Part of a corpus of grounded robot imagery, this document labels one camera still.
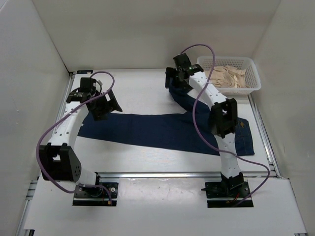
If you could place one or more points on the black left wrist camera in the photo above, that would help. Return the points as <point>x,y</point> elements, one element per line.
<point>90,85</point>

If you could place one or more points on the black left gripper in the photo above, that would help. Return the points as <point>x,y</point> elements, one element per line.
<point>110,106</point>

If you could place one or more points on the aluminium frame rail right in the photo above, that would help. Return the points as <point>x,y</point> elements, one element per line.
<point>264,138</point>

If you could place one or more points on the white plastic perforated basket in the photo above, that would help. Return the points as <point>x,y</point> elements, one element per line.
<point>251,76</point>

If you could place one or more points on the aluminium frame rail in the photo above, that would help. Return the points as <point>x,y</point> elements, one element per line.
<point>33,183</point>
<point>264,138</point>
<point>161,175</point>

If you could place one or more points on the black label sticker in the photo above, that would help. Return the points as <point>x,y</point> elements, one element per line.
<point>84,72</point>

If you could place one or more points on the aluminium frame rail left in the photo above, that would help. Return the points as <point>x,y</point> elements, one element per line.
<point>33,183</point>

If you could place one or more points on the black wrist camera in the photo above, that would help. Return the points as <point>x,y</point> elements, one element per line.
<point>182,62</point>
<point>90,85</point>

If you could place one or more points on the dark blue denim trousers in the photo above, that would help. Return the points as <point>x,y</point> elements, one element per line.
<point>169,131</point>

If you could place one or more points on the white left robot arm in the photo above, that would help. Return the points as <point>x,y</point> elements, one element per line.
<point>57,159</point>

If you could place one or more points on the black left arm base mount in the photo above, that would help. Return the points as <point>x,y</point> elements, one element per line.
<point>105,196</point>

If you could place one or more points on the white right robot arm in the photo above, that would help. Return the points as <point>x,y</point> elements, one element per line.
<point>222,121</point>

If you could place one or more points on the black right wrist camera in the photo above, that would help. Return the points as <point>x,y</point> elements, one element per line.
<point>182,62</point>

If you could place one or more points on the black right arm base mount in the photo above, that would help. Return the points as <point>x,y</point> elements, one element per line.
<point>218,197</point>

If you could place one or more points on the beige cloth in basket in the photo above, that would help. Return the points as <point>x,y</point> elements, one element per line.
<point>228,77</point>

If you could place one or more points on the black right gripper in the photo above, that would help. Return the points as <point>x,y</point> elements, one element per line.
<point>171,73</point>

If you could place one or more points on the aluminium frame rail front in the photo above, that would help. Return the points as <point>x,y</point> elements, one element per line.
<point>161,175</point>

